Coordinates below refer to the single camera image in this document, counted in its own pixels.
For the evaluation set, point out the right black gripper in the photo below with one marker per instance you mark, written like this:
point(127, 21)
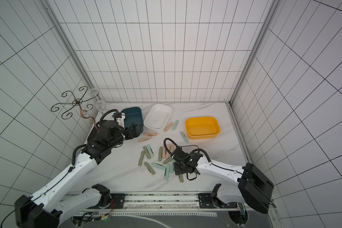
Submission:
point(179, 166)

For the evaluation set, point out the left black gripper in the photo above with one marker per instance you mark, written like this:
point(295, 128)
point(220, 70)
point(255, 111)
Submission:
point(137, 133)

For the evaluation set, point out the olive knife pair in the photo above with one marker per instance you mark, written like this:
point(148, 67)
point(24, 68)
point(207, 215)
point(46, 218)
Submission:
point(146, 152)

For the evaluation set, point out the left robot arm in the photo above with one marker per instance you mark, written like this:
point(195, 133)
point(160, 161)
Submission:
point(46, 207)

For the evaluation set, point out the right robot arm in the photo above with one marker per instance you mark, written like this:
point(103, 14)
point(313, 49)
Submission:
point(246, 184)

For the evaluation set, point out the dark teal storage box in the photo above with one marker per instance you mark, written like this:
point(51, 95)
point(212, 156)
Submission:
point(132, 114)

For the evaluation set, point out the white storage box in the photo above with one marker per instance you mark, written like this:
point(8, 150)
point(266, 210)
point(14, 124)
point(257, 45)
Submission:
point(157, 118)

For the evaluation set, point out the mint knife by yellow box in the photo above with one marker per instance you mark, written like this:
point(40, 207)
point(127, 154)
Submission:
point(184, 136)

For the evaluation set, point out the yellow storage box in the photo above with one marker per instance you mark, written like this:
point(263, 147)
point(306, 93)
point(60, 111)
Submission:
point(204, 127)

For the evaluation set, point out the mint knife by white box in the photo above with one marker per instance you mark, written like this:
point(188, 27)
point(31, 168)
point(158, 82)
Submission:
point(175, 125)

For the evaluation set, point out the pink knife upper left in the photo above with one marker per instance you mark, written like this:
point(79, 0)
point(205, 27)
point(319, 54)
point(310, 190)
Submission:
point(150, 134)

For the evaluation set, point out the mint knife lower right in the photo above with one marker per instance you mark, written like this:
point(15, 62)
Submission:
point(171, 168)

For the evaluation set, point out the olive knife below pink cluster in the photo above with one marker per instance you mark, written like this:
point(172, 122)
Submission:
point(167, 160)

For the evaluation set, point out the mint knife lower vertical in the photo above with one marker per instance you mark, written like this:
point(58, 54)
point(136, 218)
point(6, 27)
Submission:
point(167, 172)

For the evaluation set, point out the mint knife left pair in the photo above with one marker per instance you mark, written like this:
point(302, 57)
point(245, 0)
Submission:
point(150, 151)

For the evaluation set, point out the mint knife lower flat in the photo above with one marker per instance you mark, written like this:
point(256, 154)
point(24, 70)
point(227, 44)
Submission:
point(158, 166)

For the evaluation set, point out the pink knife cluster left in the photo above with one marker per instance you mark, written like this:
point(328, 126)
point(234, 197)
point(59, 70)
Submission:
point(163, 152)

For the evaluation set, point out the black oval rack base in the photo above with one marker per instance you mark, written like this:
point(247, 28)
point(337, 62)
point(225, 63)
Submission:
point(92, 134)

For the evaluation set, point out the clear wine glass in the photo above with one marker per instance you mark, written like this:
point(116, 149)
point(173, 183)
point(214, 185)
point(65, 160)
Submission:
point(101, 105)

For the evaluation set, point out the metal scroll glass rack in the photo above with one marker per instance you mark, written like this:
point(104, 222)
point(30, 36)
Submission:
point(82, 103)

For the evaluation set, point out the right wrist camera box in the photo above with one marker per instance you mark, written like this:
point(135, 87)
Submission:
point(179, 154)

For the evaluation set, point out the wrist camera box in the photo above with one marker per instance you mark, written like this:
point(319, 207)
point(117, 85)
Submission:
point(119, 117)
point(179, 154)

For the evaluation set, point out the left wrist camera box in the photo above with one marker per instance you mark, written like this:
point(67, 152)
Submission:
point(119, 117)

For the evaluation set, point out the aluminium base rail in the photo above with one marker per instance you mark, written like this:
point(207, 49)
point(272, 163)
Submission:
point(217, 199)

